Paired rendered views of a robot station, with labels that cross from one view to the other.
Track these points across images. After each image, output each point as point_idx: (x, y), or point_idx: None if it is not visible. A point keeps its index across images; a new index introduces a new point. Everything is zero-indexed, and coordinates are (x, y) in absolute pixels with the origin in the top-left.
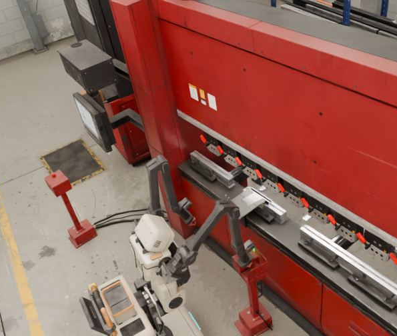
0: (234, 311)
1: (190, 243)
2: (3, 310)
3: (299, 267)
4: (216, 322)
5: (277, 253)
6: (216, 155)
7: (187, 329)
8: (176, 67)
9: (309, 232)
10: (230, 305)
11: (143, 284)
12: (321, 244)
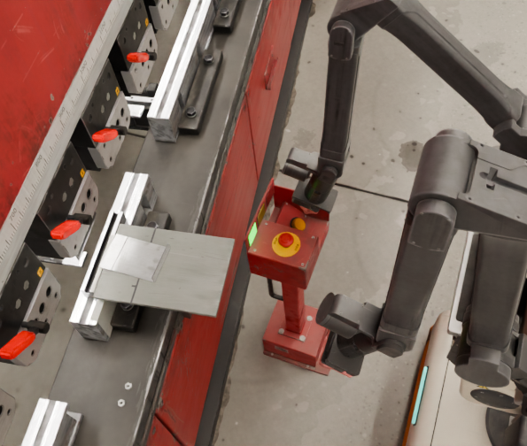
0: (304, 392)
1: (511, 99)
2: None
3: (233, 143)
4: (352, 409)
5: (218, 208)
6: (9, 425)
7: (452, 382)
8: None
9: (168, 98)
10: (298, 410)
11: None
12: (187, 71)
